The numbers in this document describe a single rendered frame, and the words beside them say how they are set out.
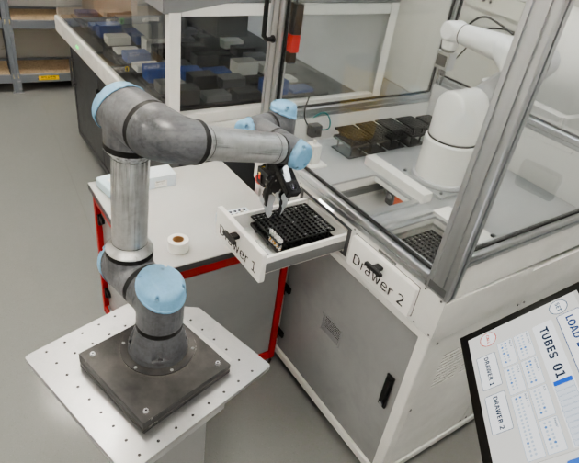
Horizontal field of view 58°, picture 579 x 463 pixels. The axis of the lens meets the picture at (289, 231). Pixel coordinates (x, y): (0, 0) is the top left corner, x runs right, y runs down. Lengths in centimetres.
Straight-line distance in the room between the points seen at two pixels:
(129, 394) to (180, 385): 12
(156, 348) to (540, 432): 85
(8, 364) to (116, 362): 121
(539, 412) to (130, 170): 96
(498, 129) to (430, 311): 55
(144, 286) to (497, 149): 87
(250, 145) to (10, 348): 173
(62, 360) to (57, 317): 125
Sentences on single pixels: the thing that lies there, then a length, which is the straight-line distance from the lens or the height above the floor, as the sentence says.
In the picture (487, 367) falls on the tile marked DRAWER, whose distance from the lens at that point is 129.
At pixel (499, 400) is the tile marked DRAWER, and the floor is 101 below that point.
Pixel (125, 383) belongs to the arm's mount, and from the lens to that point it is 137.
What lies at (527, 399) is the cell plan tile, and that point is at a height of 105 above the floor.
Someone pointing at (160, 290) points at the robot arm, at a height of 102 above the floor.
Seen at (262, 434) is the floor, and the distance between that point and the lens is 225.
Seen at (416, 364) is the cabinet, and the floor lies 68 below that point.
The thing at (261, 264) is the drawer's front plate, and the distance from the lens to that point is 155.
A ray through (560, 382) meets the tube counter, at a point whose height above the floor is 111.
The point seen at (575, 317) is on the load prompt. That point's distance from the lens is 126.
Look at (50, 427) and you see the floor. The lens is 233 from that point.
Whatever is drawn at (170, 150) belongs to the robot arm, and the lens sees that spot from 107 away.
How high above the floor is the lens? 185
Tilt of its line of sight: 34 degrees down
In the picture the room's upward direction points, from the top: 9 degrees clockwise
